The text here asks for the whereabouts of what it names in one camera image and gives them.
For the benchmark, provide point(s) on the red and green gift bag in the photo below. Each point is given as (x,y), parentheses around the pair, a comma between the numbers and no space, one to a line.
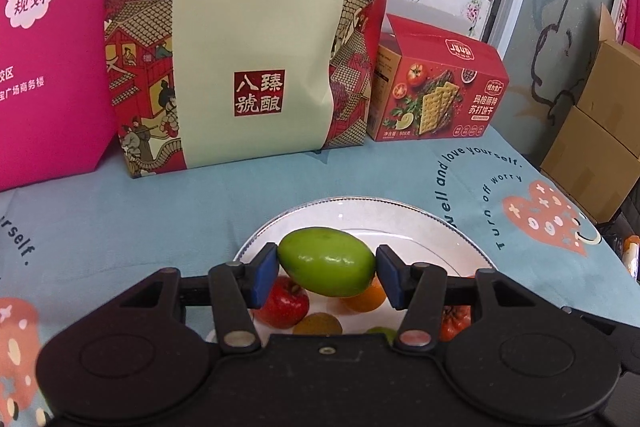
(250,32)

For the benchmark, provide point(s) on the red apple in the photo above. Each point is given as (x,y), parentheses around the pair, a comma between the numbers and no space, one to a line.
(281,304)

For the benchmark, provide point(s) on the grey panel with cartoon drawing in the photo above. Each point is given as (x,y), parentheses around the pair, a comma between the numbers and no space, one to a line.
(565,7)

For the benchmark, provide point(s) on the blue printed tablecloth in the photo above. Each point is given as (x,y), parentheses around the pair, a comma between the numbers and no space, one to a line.
(150,217)

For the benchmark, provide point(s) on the orange capped bottle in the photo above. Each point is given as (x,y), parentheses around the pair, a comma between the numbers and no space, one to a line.
(632,257)

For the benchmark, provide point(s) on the pink tote bag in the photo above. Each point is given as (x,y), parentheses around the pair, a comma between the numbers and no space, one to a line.
(45,57)

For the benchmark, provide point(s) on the green tomato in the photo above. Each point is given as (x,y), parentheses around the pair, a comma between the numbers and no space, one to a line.
(383,333)

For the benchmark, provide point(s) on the cardboard box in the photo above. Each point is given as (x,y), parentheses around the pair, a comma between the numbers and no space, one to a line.
(590,167)
(612,77)

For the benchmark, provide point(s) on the white plate with dark rim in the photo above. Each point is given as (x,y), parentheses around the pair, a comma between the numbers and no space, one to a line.
(425,232)

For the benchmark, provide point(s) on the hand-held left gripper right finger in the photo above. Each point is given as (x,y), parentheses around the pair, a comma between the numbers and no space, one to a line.
(390,278)

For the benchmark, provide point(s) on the small brownish green fruit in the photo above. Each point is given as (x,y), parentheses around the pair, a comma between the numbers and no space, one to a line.
(318,324)

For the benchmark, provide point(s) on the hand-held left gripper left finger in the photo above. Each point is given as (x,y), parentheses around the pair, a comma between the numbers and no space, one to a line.
(265,276)

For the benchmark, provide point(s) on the orange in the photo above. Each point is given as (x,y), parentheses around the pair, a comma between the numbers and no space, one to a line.
(369,301)

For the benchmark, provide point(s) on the large green mango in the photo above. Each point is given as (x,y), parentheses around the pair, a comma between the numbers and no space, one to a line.
(325,263)

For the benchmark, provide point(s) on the ribbed red tomato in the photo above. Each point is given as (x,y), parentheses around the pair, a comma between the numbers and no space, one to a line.
(454,323)

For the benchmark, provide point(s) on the red cracker box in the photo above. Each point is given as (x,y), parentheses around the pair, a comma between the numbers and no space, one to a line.
(440,92)

